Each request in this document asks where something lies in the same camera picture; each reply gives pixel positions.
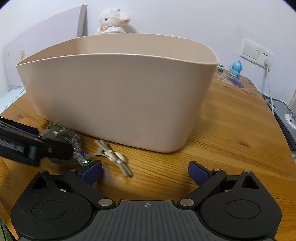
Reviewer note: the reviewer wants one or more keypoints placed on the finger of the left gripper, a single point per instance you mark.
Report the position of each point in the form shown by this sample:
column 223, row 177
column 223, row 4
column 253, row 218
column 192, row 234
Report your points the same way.
column 20, row 126
column 51, row 148

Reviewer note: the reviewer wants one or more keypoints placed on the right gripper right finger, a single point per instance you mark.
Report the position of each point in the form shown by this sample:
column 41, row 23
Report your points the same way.
column 233, row 207

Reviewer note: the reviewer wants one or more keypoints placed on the grey laptop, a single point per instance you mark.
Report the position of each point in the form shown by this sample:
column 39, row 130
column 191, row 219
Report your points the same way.
column 279, row 110

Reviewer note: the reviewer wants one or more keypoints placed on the white wall switch socket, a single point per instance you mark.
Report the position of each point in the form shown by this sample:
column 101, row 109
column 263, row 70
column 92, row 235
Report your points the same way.
column 256, row 54

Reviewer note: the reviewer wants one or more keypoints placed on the blue cartoon figurine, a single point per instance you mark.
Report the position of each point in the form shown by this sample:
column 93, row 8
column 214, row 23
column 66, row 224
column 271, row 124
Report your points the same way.
column 235, row 68

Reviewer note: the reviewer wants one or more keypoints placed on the white phone stand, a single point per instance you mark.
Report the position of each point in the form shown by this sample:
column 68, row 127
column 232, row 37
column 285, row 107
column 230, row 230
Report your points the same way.
column 290, row 118

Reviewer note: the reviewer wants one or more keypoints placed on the pink purple headboard panel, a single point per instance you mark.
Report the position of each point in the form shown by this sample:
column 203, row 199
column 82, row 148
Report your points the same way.
column 58, row 28

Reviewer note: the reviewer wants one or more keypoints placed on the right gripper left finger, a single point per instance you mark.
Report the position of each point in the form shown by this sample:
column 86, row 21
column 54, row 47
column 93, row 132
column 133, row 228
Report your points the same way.
column 57, row 207

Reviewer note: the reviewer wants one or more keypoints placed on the tiny mushroom figurine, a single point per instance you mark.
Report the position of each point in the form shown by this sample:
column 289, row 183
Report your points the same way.
column 220, row 68

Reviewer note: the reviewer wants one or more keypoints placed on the beige plastic storage basket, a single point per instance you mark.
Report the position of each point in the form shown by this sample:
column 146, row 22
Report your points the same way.
column 136, row 89

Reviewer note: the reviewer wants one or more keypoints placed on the purple flower table mat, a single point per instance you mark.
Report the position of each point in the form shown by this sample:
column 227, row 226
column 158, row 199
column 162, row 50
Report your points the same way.
column 240, row 82

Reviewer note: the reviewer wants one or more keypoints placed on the white plush lamb toy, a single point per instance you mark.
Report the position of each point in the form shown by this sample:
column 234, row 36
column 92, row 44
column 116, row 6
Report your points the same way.
column 112, row 21

